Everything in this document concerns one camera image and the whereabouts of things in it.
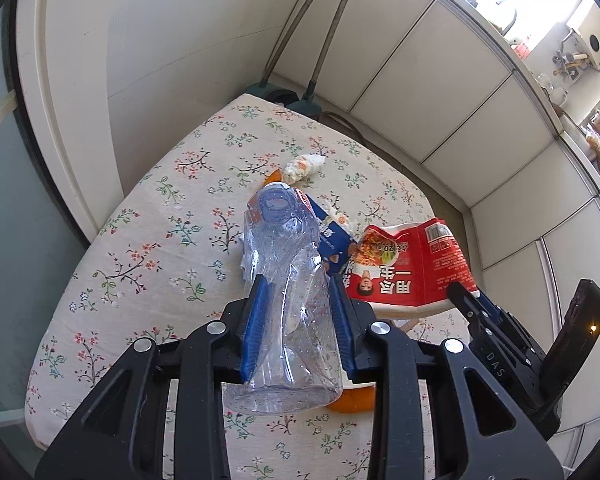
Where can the glass sliding door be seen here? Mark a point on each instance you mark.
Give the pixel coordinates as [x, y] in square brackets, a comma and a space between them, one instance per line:
[15, 235]

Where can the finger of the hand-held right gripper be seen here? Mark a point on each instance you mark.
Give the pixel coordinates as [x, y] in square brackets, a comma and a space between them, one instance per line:
[490, 306]
[465, 307]

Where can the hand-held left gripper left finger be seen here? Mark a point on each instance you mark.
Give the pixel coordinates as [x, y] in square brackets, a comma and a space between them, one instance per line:
[252, 330]

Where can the chrome wall tap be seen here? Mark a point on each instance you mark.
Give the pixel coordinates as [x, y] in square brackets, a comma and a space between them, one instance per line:
[570, 57]

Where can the mop with teal head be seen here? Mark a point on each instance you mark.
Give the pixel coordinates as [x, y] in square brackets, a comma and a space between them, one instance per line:
[275, 94]
[305, 106]

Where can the table with floral tablecloth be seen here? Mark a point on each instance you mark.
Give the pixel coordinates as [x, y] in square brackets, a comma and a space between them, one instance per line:
[155, 260]

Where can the blue snack packet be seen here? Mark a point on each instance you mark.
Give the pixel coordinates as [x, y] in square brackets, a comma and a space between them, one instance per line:
[332, 250]

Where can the white box with round hole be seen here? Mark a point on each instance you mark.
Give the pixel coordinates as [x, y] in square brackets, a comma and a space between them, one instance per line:
[590, 40]

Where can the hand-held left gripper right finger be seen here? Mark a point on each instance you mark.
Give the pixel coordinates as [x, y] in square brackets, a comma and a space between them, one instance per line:
[341, 330]

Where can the small crumpled printed napkin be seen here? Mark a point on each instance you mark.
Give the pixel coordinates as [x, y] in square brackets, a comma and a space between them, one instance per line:
[304, 167]

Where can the small orange peel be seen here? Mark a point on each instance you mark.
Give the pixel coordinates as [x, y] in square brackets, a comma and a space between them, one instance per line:
[274, 176]

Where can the large orange peel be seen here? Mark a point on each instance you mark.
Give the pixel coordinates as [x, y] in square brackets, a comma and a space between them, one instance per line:
[356, 400]

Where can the clear plastic bottle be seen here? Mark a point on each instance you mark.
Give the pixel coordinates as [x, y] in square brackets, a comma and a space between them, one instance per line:
[290, 310]

